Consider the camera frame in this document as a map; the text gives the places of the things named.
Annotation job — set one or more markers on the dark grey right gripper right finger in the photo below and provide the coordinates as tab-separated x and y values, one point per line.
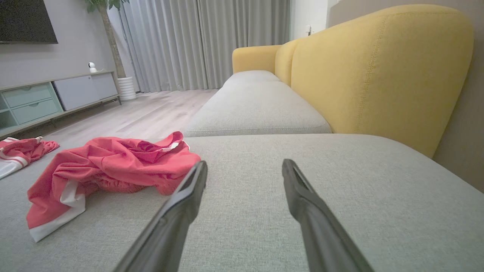
321	241

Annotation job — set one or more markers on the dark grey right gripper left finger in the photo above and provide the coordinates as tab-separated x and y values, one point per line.
170	234

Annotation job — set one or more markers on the red shorts with white trim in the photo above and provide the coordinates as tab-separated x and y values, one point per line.
113	158

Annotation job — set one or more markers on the red t-shirt with white sleeves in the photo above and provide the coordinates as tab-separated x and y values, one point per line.
22	151

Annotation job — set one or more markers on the large grey sofa ottoman seat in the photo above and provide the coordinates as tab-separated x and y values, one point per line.
245	189

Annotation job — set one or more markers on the grey sofa seat cushion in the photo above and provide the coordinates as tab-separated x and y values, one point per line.
257	109
251	75

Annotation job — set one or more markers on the white ribbed plant pot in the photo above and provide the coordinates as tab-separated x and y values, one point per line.
127	88

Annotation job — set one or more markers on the beige and green tv cabinet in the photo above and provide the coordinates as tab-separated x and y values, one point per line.
75	92

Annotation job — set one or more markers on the yellow sofa backrest cushion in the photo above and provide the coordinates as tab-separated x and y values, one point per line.
283	64
378	75

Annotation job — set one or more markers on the grey pleated curtain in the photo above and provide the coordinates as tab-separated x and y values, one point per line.
189	45

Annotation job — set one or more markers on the yellow sofa armrest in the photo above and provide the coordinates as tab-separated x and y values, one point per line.
253	58

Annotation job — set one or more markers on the indoor plant with brown trunk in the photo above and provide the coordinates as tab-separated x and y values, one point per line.
111	45

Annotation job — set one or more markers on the small white security camera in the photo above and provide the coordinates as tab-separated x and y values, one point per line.
92	67

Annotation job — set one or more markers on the white wall switch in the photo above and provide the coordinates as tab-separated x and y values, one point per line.
309	31

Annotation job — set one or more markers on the black wall television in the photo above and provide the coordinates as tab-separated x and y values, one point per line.
22	19

